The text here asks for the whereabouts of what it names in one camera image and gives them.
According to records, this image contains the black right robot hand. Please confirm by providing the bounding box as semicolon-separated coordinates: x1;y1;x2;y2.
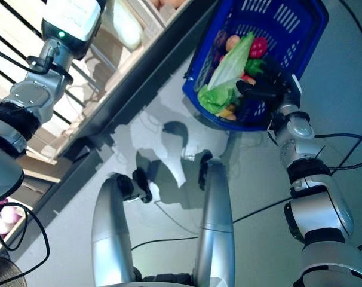
235;58;303;112

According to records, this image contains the blue plastic shopping basket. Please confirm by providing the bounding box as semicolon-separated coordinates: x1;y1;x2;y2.
182;0;330;132

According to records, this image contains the small green pepper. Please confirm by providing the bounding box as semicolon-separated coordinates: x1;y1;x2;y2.
244;59;267;77

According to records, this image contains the small red pepper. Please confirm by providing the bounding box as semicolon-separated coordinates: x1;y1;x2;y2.
249;38;268;59

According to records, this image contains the small yellow vegetable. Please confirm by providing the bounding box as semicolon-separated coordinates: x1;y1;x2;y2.
216;108;237;121

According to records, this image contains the small purple eggplant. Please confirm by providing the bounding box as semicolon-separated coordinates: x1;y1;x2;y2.
214;31;229;48

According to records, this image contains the wooden slat crate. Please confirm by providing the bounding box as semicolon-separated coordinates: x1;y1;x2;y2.
0;0;182;159
139;0;189;28

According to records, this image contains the silver right robot leg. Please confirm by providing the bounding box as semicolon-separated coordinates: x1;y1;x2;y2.
195;149;236;287

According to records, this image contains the silver robot leg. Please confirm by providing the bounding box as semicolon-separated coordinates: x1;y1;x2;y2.
90;172;154;287
195;149;236;287

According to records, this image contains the dark robot pelvis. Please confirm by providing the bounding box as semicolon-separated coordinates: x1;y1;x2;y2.
133;270;200;287

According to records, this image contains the silver left robot leg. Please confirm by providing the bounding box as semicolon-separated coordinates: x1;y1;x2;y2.
90;172;154;287

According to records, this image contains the dark ribbed round object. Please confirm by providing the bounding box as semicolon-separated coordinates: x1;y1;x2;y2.
0;258;27;287

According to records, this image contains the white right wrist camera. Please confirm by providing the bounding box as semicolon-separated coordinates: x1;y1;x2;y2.
290;74;303;102

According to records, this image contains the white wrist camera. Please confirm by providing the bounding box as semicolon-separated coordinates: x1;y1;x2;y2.
40;0;103;60
290;74;303;102

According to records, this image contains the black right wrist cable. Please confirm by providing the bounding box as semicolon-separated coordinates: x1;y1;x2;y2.
314;133;362;173

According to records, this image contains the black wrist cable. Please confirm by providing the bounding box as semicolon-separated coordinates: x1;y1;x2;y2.
0;46;53;75
314;133;362;173

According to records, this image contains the black floor cable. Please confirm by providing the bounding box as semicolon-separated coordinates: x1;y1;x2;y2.
130;196;291;251

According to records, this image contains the wooden display shelf frame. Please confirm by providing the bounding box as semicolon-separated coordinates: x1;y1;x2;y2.
7;0;220;210

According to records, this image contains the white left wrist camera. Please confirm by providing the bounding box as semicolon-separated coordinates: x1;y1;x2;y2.
40;0;103;60

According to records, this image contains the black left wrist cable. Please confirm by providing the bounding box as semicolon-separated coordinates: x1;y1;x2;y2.
0;46;53;75

